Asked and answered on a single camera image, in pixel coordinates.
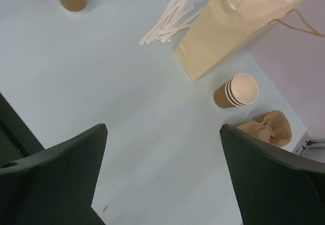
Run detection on pile of white straws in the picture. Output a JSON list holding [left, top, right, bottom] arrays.
[[139, 0, 202, 45]]

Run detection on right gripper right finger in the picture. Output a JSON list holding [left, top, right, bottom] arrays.
[[220, 124, 324, 224]]

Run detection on stack of paper cups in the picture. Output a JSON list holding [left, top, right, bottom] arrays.
[[213, 73, 259, 109]]

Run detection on brown paper coffee cup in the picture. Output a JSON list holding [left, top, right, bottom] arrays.
[[60, 0, 87, 12]]

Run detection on brown pulp cup carriers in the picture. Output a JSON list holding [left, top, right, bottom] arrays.
[[235, 110, 293, 148]]

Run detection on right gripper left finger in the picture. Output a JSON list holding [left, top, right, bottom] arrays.
[[1, 124, 107, 224]]

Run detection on tan paper bag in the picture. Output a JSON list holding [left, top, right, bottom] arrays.
[[174, 0, 302, 81]]

